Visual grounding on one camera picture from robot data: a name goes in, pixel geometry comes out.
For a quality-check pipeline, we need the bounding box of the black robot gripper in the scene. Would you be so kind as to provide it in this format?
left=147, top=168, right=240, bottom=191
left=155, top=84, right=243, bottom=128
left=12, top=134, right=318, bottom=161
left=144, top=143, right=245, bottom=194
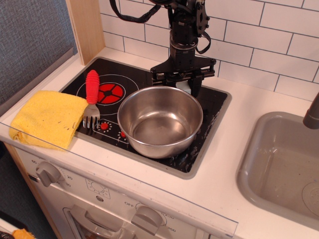
left=151, top=47, right=216, bottom=98

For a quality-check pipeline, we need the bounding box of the grey cube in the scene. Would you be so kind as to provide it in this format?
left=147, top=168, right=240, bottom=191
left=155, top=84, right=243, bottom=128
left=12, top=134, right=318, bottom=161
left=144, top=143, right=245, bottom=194
left=175, top=81, right=191, bottom=95

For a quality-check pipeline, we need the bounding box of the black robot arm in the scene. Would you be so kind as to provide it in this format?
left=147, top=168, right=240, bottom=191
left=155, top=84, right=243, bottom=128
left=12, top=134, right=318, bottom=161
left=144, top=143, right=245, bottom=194
left=151, top=0, right=216, bottom=97

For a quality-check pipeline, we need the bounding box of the yellow cloth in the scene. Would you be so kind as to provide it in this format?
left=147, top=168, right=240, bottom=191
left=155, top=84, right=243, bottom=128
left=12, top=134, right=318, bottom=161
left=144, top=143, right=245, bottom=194
left=9, top=91, right=88, bottom=150

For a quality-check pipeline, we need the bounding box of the orange cloth on floor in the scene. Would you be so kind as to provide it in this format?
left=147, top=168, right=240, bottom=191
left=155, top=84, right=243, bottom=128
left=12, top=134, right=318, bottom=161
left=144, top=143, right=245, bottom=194
left=11, top=229, right=35, bottom=239

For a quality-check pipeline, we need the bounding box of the stainless steel pot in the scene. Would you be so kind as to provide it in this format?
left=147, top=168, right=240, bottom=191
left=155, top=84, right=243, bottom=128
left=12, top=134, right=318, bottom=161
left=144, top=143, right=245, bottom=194
left=117, top=86, right=203, bottom=159

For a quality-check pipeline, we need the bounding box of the black toy stove top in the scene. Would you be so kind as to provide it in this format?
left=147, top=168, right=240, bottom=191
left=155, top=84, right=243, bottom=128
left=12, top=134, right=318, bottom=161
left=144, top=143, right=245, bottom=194
left=62, top=58, right=231, bottom=179

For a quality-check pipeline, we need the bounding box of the grey toy sink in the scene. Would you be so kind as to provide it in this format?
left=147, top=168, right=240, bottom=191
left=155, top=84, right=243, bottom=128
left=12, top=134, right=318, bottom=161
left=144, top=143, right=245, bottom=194
left=237, top=112, right=319, bottom=230

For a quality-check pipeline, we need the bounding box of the grey faucet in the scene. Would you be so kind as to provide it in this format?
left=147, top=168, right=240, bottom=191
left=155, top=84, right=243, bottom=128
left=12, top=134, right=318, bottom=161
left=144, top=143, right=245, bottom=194
left=303, top=93, right=319, bottom=129

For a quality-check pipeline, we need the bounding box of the right grey oven knob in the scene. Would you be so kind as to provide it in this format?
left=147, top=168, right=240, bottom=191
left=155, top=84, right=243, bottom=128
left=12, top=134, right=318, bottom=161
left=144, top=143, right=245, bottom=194
left=131, top=206, right=163, bottom=236

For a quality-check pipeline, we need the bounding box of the grey oven knob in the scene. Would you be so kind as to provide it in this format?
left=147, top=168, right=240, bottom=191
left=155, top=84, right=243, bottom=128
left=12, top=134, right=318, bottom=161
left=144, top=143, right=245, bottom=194
left=131, top=206, right=163, bottom=236
left=36, top=162, right=61, bottom=187

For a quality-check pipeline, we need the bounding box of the left grey oven knob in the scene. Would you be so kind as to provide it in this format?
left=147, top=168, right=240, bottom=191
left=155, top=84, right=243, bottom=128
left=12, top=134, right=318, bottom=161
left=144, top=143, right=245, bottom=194
left=36, top=162, right=61, bottom=187

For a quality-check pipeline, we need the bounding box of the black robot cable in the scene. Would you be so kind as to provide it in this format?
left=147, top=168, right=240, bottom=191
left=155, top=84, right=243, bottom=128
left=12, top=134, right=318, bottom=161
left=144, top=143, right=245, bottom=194
left=109, top=0, right=212, bottom=55

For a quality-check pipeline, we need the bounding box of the red handled toy fork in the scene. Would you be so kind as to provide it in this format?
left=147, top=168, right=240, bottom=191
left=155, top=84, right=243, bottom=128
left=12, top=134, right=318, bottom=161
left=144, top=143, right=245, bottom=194
left=83, top=70, right=100, bottom=128

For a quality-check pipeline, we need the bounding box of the wooden side post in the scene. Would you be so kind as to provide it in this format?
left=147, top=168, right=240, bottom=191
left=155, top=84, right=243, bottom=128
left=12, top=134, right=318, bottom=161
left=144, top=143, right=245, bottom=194
left=66, top=0, right=105, bottom=65

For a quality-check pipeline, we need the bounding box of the grey oven door handle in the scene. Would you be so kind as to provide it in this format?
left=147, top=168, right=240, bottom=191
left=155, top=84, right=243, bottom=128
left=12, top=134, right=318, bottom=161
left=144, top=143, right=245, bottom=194
left=69, top=205, right=136, bottom=239

